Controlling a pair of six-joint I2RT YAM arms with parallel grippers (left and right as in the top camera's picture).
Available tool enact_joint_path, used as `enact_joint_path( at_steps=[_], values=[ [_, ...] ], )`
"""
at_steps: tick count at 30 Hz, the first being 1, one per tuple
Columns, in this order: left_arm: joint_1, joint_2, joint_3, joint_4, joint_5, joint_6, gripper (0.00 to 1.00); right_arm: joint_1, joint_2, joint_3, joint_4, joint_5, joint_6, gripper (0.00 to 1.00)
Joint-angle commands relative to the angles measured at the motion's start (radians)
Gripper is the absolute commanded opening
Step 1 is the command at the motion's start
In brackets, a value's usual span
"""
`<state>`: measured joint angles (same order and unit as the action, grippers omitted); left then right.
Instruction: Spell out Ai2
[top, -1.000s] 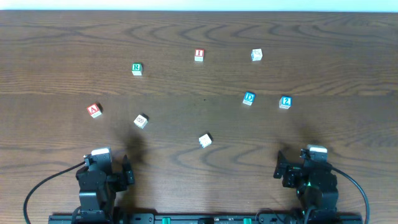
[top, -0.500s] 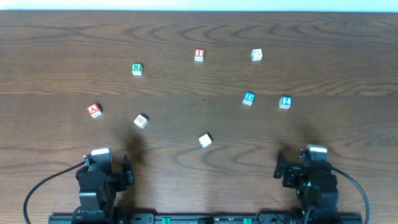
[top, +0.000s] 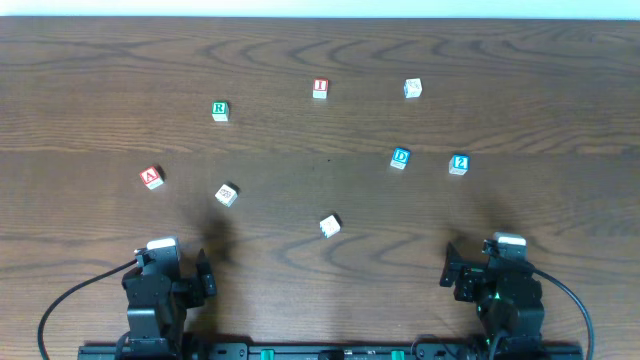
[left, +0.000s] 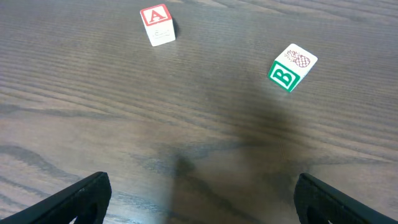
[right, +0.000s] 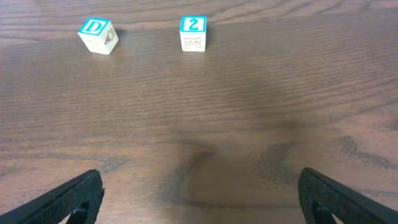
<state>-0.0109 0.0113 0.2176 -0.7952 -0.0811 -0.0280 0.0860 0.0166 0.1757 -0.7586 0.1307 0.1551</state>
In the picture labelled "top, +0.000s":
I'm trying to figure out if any left black cable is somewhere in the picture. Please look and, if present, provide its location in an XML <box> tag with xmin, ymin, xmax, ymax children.
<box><xmin>37</xmin><ymin>258</ymin><xmax>139</xmax><ymax>360</ymax></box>

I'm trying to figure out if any blue letter D block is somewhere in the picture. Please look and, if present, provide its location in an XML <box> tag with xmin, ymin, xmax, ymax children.
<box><xmin>390</xmin><ymin>147</ymin><xmax>411</xmax><ymax>170</ymax></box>

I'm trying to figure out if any white block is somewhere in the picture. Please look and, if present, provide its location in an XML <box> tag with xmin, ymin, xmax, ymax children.
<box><xmin>319</xmin><ymin>214</ymin><xmax>341</xmax><ymax>238</ymax></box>
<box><xmin>403</xmin><ymin>78</ymin><xmax>423</xmax><ymax>99</ymax></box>

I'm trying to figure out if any red letter A block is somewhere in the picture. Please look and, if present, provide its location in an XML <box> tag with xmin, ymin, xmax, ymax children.
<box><xmin>139</xmin><ymin>166</ymin><xmax>164</xmax><ymax>190</ymax></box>

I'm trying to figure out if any white block far right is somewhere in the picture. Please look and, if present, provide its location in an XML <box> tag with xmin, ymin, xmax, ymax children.
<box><xmin>403</xmin><ymin>78</ymin><xmax>423</xmax><ymax>99</ymax></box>

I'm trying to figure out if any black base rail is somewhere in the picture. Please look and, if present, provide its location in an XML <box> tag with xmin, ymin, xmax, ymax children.
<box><xmin>77</xmin><ymin>342</ymin><xmax>583</xmax><ymax>360</ymax></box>

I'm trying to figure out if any pineapple picture wooden block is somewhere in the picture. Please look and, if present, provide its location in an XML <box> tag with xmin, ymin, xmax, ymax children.
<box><xmin>215</xmin><ymin>184</ymin><xmax>238</xmax><ymax>207</ymax></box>

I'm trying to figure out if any red letter I block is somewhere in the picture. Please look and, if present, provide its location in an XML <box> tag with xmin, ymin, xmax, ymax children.
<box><xmin>312</xmin><ymin>78</ymin><xmax>329</xmax><ymax>99</ymax></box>

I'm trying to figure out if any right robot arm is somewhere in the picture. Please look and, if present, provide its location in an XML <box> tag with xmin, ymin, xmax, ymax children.
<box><xmin>440</xmin><ymin>233</ymin><xmax>545</xmax><ymax>359</ymax></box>

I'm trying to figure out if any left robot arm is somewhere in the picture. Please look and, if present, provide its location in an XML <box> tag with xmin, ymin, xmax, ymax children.
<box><xmin>116</xmin><ymin>245</ymin><xmax>217</xmax><ymax>359</ymax></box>

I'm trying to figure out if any blue number 2 block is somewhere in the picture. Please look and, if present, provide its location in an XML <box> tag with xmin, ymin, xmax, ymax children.
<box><xmin>448</xmin><ymin>154</ymin><xmax>470</xmax><ymax>175</ymax></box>

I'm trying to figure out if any white block near centre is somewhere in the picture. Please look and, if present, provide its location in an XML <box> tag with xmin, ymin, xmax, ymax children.
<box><xmin>319</xmin><ymin>214</ymin><xmax>341</xmax><ymax>238</ymax></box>

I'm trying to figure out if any green letter R block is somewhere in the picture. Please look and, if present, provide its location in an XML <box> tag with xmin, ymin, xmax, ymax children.
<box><xmin>211</xmin><ymin>101</ymin><xmax>230</xmax><ymax>122</ymax></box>

